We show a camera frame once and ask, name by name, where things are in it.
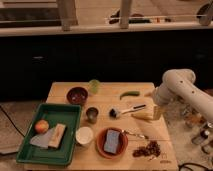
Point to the green plastic tray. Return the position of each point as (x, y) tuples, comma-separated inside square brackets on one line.
[(35, 147)]

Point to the white paper cup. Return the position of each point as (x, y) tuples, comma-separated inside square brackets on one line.
[(84, 136)]

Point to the orange plate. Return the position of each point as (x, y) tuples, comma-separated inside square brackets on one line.
[(101, 138)]

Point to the red apple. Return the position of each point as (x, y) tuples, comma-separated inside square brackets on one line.
[(41, 126)]

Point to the bunch of dark grapes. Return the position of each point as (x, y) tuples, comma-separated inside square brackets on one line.
[(151, 149)]

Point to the wooden block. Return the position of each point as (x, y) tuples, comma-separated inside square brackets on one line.
[(57, 136)]

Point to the metal cup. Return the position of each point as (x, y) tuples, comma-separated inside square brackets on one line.
[(92, 114)]

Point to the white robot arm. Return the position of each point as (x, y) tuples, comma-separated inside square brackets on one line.
[(180, 82)]

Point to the green plastic cup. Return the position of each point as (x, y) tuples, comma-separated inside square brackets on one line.
[(93, 86)]

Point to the yellow banana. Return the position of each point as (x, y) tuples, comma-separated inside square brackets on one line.
[(142, 115)]

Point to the black dish brush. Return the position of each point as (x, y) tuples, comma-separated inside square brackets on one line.
[(116, 113)]

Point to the grey cloth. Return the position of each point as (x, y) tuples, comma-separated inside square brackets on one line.
[(42, 140)]

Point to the green chili pepper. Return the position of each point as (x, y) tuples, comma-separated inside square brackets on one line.
[(129, 93)]

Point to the dark red bowl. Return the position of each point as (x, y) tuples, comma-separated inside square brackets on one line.
[(77, 96)]

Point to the metal spoon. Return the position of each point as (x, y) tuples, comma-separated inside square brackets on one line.
[(135, 134)]

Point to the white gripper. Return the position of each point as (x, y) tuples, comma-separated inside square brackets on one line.
[(157, 112)]

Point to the blue sponge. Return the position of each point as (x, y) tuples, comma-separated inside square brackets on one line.
[(112, 140)]

